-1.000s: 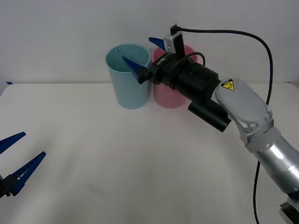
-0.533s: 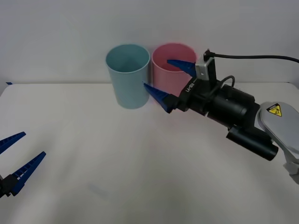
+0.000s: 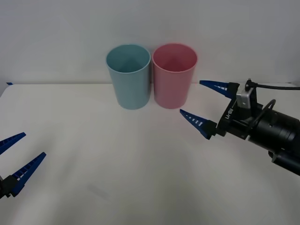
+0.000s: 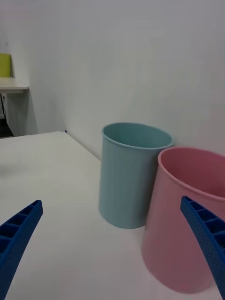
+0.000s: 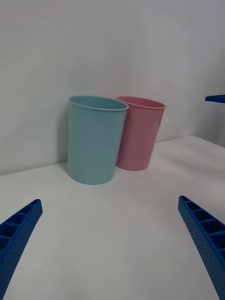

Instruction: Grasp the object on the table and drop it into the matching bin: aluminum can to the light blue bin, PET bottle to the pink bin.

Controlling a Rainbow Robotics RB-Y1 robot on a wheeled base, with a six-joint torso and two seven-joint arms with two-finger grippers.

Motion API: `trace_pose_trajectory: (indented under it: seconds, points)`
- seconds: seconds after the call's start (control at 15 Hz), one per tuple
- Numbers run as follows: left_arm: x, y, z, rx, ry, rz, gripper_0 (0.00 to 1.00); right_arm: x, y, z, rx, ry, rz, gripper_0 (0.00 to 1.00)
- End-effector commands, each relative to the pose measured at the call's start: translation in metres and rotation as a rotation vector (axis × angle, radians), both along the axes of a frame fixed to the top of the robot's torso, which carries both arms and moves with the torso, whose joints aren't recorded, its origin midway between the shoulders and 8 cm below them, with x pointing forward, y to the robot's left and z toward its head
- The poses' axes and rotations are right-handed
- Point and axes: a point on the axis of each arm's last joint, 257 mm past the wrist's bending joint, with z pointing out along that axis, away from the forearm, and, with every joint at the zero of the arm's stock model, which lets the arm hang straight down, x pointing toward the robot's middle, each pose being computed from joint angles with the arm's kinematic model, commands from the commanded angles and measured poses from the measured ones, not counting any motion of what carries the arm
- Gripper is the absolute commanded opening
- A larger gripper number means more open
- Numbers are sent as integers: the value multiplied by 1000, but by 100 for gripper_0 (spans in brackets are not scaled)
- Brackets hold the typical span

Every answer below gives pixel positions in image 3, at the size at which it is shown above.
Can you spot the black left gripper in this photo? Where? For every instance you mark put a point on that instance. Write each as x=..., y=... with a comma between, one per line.
x=1, y=187

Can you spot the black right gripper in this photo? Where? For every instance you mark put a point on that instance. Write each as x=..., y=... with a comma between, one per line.
x=234, y=122

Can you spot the pink plastic bin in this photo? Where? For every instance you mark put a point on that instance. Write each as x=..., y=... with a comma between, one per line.
x=172, y=89

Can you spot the pale blue plastic bin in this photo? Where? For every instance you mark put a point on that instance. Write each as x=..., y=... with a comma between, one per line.
x=131, y=89

